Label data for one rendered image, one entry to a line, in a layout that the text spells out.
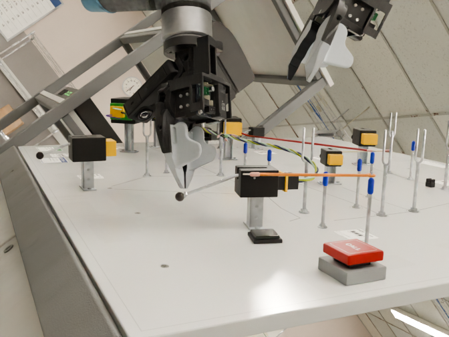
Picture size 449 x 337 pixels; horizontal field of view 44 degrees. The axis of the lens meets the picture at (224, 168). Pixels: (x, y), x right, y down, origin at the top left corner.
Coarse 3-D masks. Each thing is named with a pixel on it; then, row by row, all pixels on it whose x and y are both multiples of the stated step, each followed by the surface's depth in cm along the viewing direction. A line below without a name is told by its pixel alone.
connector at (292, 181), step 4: (280, 176) 81; (284, 176) 81; (280, 180) 81; (284, 180) 81; (288, 180) 81; (292, 180) 81; (296, 180) 81; (280, 184) 81; (284, 184) 81; (288, 184) 81; (292, 184) 81; (296, 184) 81; (280, 188) 81; (284, 188) 81; (288, 188) 81; (292, 188) 81; (296, 188) 82
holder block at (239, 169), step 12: (240, 168) 80; (252, 168) 80; (264, 168) 80; (276, 168) 81; (240, 180) 79; (252, 180) 79; (264, 180) 79; (276, 180) 80; (240, 192) 79; (252, 192) 79; (264, 192) 80; (276, 192) 80
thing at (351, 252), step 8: (344, 240) 66; (352, 240) 66; (328, 248) 64; (336, 248) 63; (344, 248) 63; (352, 248) 63; (360, 248) 63; (368, 248) 64; (376, 248) 64; (336, 256) 63; (344, 256) 62; (352, 256) 61; (360, 256) 62; (368, 256) 62; (376, 256) 62; (344, 264) 63; (352, 264) 61; (360, 264) 63; (368, 264) 64
